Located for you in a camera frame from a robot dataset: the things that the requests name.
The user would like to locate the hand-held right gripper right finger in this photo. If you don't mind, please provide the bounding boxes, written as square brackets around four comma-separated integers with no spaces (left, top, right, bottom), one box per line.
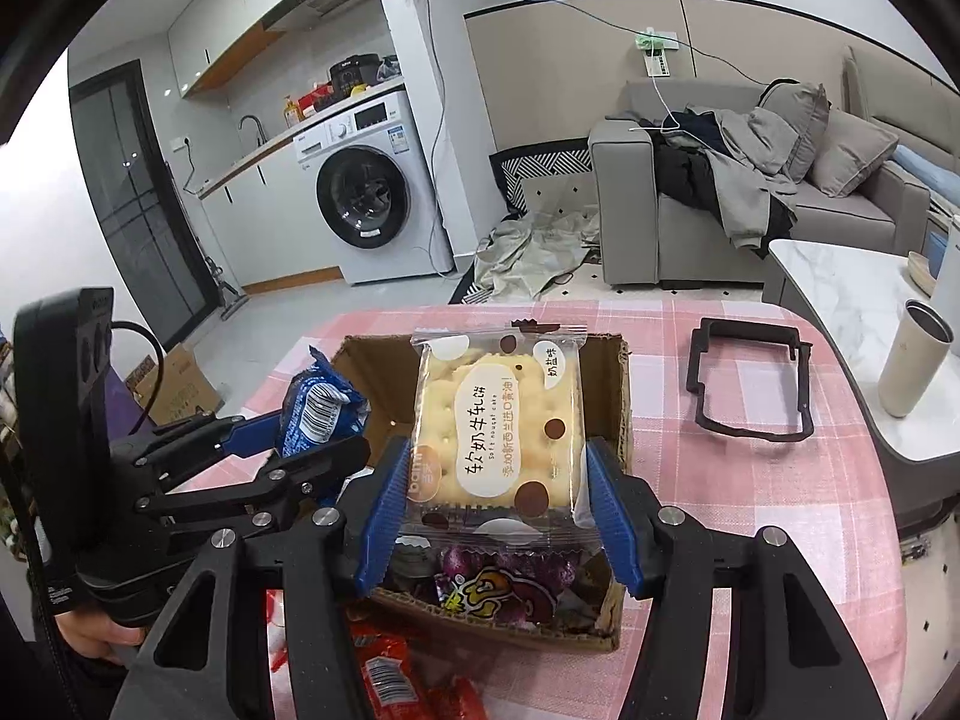
[583,436,890,720]

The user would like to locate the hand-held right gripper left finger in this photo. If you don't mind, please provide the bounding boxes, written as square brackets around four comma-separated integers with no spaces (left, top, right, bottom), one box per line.
[112,435,413,720]

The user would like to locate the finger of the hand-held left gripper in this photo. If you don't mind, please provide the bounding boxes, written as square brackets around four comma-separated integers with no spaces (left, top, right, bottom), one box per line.
[112,411,282,496]
[137,437,374,541]

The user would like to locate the blue snack packet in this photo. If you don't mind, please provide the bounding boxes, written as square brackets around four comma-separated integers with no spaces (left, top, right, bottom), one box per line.
[277,345,374,507]

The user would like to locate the purple grape candy bag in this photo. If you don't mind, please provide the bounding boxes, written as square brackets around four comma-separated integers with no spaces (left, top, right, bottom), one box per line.
[435,540,601,631]

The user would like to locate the brown cardboard box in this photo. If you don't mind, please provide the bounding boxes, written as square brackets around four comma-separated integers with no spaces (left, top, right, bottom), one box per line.
[330,330,635,653]

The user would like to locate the clear cracker packet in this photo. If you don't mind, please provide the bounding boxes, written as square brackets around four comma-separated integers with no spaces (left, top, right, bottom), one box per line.
[391,319,601,548]

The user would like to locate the red snack packet black label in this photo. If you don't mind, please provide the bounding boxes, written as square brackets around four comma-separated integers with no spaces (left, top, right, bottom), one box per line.
[345,611,425,720]

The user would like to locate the person's left hand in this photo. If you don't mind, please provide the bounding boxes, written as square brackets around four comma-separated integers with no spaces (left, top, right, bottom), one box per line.
[54,607,147,667]

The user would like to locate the purple plastic bag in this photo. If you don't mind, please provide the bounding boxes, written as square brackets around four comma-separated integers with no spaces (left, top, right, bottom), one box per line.
[111,371,147,436]

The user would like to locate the small floor carton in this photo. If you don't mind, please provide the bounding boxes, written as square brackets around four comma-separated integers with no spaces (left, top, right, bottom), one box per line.
[124,343,224,425]

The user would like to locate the pink checked tablecloth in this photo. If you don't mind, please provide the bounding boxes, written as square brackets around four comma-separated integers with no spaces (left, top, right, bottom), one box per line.
[172,298,901,720]

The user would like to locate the leaning mop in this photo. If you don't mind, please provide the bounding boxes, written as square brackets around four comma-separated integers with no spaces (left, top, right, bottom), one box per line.
[202,255,252,316]

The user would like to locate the white kitchen counter cabinets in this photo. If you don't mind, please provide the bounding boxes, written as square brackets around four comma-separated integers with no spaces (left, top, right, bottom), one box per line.
[199,120,346,301]

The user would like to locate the dark glass door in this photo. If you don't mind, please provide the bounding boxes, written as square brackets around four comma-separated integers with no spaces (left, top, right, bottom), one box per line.
[69,60,218,350]

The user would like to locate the crumpled pale sheet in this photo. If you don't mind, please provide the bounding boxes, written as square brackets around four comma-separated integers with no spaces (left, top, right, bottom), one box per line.
[474,208,605,299]

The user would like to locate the white washing machine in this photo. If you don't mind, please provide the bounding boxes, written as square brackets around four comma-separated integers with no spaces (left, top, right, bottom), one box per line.
[294,86,455,286]

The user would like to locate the grey sofa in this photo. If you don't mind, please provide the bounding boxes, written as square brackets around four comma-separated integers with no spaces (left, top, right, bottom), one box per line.
[587,45,960,290]

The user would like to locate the white marble side table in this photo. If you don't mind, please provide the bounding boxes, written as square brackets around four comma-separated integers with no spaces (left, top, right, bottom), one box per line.
[765,238,960,541]

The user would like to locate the beige tumbler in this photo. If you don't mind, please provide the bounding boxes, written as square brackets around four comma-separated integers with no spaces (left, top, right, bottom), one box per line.
[879,300,955,419]

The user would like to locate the black jacket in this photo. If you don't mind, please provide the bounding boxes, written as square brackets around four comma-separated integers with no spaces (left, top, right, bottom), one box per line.
[656,111,796,241]

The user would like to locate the grey hoodie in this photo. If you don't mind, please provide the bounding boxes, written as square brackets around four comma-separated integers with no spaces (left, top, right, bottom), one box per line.
[705,106,800,250]

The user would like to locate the black rice cooker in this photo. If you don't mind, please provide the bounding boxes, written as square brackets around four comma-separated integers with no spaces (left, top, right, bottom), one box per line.
[328,52,382,97]

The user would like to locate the white upper cabinets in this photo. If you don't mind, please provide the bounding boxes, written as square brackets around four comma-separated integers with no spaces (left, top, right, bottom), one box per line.
[166,0,305,98]

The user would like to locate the white electric kettle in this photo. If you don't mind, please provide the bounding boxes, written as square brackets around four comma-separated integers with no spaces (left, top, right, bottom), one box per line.
[930,219,960,301]

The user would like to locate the dark grey cushion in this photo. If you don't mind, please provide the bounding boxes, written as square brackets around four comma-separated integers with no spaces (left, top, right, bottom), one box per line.
[757,79,832,181]

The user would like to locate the light grey cushion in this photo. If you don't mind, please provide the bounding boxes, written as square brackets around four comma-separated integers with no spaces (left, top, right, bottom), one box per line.
[810,109,899,197]

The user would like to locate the black range hood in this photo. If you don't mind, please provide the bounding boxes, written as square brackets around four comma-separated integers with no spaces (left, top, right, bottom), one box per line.
[262,0,380,32]

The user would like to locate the light blue pillow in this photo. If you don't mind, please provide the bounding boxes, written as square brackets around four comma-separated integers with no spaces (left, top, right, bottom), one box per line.
[889,144,960,203]

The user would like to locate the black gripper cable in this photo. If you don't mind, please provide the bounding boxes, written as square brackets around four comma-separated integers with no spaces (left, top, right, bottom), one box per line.
[111,321,170,428]

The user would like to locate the black plastic frame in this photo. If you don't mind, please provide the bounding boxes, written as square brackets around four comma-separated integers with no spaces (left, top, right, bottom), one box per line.
[686,317,817,440]

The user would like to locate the white charging cable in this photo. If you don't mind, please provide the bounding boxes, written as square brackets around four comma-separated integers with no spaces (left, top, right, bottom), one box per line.
[630,71,676,137]

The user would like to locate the black wall cable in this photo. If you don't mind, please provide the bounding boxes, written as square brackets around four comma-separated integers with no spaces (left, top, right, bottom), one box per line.
[525,0,773,85]

